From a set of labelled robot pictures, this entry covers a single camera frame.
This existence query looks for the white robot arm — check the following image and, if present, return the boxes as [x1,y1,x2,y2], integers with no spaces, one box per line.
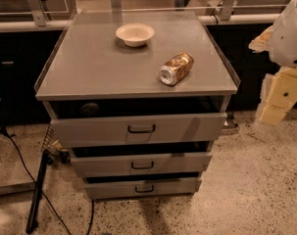
[248,0,297,126]

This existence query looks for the grey drawer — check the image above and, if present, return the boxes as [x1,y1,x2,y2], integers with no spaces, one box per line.
[85,172,202,200]
[51,97,226,148]
[71,142,212,177]

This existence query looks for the wire basket with items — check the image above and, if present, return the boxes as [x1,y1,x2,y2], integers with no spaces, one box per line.
[41,126,70,164]

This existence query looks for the white paper bowl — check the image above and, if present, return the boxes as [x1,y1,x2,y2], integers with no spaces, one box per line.
[116,23,155,47]

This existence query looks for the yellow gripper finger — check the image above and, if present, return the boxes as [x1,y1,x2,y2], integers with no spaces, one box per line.
[248,26,272,53]
[255,73,287,126]

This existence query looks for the dark object in top drawer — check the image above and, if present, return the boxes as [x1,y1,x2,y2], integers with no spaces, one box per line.
[79,103,100,118]

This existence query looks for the white railing bar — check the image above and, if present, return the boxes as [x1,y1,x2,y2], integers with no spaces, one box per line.
[0,14,278,32]

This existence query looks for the black floor cable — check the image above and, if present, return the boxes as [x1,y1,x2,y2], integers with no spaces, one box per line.
[4,130,95,235]

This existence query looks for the black metal stand leg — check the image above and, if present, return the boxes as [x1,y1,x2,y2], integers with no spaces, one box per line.
[25,151,49,234]

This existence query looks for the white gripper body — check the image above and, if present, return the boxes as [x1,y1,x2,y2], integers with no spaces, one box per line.
[268,67,297,111]

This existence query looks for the crushed gold soda can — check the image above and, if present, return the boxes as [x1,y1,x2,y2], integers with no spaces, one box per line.
[159,53,194,86]

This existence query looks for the grey drawer cabinet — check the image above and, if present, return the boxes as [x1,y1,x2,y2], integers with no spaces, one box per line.
[33,10,241,201]

